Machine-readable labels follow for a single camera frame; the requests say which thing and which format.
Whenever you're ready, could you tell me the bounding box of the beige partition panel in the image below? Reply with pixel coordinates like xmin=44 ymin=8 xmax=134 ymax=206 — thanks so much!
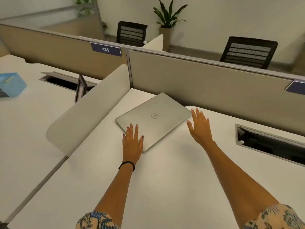
xmin=127 ymin=49 xmax=305 ymax=137
xmin=0 ymin=24 xmax=129 ymax=80

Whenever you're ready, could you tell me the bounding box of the white curved desk divider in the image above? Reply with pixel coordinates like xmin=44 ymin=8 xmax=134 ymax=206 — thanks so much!
xmin=46 ymin=64 xmax=131 ymax=157

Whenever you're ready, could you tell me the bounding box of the person's right hand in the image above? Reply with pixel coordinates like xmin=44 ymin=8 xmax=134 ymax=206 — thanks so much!
xmin=186 ymin=108 xmax=213 ymax=144

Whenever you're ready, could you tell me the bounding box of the black cable tray lid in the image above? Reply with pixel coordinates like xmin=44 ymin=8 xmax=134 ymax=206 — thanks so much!
xmin=75 ymin=74 xmax=89 ymax=103

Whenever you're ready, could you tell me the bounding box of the person's left hand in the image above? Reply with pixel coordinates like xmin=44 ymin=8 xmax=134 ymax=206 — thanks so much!
xmin=122 ymin=123 xmax=144 ymax=165

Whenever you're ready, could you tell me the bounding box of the grey framed partition panel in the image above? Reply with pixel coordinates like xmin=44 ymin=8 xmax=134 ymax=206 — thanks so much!
xmin=0 ymin=2 xmax=106 ymax=41

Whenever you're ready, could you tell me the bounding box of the silver closed laptop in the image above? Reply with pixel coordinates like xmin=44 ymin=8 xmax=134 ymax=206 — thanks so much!
xmin=115 ymin=92 xmax=192 ymax=152

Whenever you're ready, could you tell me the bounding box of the person's right forearm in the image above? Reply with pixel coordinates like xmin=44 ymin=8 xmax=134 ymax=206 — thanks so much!
xmin=202 ymin=140 xmax=280 ymax=228

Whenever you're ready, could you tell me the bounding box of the green leafy plant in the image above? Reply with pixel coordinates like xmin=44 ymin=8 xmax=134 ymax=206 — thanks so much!
xmin=71 ymin=0 xmax=98 ymax=17

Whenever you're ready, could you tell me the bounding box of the black wrist band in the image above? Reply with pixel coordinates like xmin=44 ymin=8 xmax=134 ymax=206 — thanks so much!
xmin=118 ymin=161 xmax=136 ymax=172

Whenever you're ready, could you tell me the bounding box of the person's right floral sleeve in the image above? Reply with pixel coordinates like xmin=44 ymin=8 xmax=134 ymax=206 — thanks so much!
xmin=241 ymin=204 xmax=305 ymax=229

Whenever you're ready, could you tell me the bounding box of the small white desk divider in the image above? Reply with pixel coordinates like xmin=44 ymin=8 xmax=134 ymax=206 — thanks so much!
xmin=142 ymin=34 xmax=164 ymax=52

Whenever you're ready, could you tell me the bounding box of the black mesh office chair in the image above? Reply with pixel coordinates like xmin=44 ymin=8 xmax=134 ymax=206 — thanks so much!
xmin=220 ymin=36 xmax=278 ymax=70
xmin=116 ymin=21 xmax=148 ymax=47

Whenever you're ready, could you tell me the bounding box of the potted plant in beige pot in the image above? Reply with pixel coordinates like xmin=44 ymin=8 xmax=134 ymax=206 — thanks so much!
xmin=153 ymin=0 xmax=189 ymax=52

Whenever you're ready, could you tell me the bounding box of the person's left forearm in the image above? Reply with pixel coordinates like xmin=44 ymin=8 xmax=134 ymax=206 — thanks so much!
xmin=93 ymin=163 xmax=136 ymax=223

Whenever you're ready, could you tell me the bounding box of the person's floral sleeve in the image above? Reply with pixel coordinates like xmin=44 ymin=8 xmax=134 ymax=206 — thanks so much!
xmin=241 ymin=204 xmax=305 ymax=229
xmin=76 ymin=211 xmax=121 ymax=229

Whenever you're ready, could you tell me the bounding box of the light blue tissue box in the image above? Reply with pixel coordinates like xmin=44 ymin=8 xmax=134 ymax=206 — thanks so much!
xmin=0 ymin=73 xmax=27 ymax=98

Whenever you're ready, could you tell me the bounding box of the person's left floral sleeve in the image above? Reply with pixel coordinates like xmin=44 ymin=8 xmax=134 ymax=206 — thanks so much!
xmin=76 ymin=211 xmax=121 ymax=229

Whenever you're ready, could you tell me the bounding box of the blue partition label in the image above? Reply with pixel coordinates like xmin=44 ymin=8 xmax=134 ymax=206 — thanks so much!
xmin=90 ymin=42 xmax=122 ymax=57
xmin=284 ymin=80 xmax=305 ymax=95

